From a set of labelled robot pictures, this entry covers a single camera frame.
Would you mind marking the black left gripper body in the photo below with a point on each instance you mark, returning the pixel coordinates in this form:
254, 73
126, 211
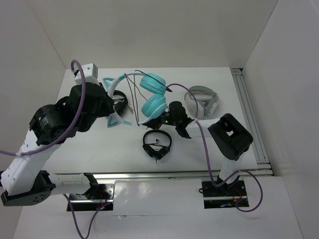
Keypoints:
103, 110

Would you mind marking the teal cat-ear headphones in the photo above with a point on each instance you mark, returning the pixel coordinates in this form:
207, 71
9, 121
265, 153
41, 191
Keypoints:
156, 104

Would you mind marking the small black on-ear headphones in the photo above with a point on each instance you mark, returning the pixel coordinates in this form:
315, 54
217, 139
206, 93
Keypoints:
156, 150

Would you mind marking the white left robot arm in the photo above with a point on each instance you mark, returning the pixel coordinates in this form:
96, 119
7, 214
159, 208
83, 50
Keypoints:
25, 183

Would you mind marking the aluminium side rail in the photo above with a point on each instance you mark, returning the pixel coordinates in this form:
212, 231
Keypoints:
263, 163

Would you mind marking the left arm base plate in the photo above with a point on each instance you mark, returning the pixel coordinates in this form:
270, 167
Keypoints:
102, 199

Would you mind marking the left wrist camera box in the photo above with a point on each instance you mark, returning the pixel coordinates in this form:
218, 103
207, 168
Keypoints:
91, 74

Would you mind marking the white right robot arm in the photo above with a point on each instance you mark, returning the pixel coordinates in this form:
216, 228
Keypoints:
229, 135

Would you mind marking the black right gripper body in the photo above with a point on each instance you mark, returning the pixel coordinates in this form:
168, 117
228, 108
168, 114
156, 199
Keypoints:
167, 119

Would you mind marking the aluminium mounting rail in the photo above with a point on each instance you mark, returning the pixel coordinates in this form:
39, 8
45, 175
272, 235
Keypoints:
166, 175

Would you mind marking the black bulky headset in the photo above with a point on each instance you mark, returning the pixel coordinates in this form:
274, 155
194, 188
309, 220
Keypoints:
120, 102

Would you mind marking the white grey gaming headset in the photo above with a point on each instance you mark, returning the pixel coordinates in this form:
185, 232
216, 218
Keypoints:
204, 102

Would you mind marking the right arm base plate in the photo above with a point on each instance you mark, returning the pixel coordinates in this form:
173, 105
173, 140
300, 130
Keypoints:
214, 198

